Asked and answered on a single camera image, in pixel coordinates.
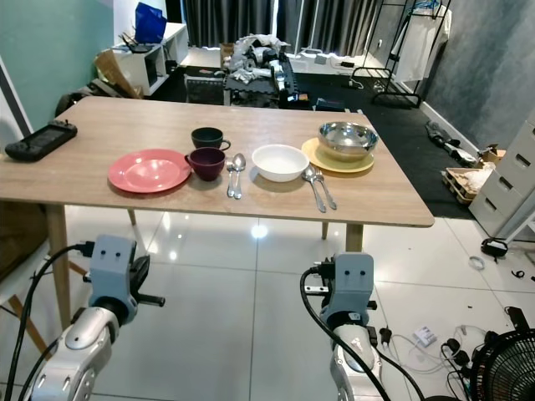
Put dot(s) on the white bowl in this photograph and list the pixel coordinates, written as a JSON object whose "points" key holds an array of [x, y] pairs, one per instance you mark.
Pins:
{"points": [[280, 161]]}

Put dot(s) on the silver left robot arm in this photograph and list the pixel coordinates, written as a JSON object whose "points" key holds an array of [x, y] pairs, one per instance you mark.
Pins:
{"points": [[75, 355]]}

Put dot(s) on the silver fork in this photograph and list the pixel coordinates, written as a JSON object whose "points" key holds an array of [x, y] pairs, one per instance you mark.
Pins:
{"points": [[231, 180], [328, 194]]}

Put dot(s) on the white power adapter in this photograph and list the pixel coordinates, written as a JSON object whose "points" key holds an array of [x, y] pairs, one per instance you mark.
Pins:
{"points": [[425, 336]]}

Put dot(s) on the pink plate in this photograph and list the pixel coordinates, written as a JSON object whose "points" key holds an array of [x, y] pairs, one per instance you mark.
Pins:
{"points": [[149, 171]]}

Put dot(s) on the silver spoon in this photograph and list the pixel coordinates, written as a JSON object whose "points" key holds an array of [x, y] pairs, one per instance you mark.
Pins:
{"points": [[239, 160], [309, 174]]}

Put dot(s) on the yellow plate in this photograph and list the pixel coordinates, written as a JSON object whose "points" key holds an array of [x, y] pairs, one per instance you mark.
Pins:
{"points": [[339, 167]]}

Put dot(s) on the brown flattened cardboard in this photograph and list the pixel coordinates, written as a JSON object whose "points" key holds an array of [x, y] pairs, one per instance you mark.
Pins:
{"points": [[17, 242]]}

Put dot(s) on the maroon cup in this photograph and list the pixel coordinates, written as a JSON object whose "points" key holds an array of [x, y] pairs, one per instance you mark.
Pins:
{"points": [[207, 164]]}

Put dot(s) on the stainless steel bowl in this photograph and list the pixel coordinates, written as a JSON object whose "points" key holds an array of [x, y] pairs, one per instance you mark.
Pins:
{"points": [[348, 139]]}

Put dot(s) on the light wooden dining table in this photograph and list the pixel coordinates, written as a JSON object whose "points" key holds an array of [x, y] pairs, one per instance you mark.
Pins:
{"points": [[134, 125]]}

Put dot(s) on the dark green cup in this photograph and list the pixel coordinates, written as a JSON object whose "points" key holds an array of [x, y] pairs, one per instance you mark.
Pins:
{"points": [[206, 138]]}

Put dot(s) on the black handheld game console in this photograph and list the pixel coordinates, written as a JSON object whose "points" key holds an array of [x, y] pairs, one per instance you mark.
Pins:
{"points": [[42, 139]]}

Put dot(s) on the small black device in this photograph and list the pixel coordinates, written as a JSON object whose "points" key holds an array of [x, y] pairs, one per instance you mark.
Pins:
{"points": [[495, 248]]}

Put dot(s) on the wooden crate with paper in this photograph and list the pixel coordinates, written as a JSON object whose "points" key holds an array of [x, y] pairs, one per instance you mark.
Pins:
{"points": [[468, 184]]}

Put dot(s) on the black power tool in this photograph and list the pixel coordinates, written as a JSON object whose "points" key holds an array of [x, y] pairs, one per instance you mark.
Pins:
{"points": [[451, 144]]}

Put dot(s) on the black bag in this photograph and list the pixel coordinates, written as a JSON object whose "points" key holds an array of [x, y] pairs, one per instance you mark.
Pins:
{"points": [[71, 100]]}

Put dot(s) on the black floor fan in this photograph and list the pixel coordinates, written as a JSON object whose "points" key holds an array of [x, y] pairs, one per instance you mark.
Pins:
{"points": [[506, 372]]}

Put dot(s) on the black metal clothes rack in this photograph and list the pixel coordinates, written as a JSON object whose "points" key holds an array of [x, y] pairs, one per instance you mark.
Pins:
{"points": [[397, 93]]}

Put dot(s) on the white drawer cabinet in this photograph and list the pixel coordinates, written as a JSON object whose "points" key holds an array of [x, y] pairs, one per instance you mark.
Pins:
{"points": [[506, 184]]}

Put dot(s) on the brown paper bag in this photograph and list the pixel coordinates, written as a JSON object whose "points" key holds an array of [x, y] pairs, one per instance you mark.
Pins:
{"points": [[115, 73]]}

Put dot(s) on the white shelf unit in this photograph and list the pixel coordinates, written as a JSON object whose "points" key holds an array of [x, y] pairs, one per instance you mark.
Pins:
{"points": [[146, 68]]}

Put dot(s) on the black cart with clutter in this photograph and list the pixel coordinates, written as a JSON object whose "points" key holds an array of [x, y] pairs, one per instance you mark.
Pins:
{"points": [[259, 75]]}

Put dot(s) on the blue bag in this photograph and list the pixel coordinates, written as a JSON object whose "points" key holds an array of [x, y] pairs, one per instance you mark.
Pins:
{"points": [[150, 22]]}

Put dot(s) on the white garment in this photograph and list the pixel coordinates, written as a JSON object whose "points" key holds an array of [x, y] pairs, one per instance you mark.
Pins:
{"points": [[426, 46]]}

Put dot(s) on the dark grey curtains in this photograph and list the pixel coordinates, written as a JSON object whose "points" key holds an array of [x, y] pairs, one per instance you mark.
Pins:
{"points": [[217, 21]]}

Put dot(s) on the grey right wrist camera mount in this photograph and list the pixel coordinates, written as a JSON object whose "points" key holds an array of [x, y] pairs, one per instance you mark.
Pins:
{"points": [[354, 280]]}

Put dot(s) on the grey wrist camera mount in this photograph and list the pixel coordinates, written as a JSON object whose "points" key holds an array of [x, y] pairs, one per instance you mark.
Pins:
{"points": [[113, 263], [354, 280]]}

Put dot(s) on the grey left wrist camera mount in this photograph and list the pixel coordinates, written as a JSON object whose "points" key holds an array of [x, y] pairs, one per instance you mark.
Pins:
{"points": [[113, 263]]}

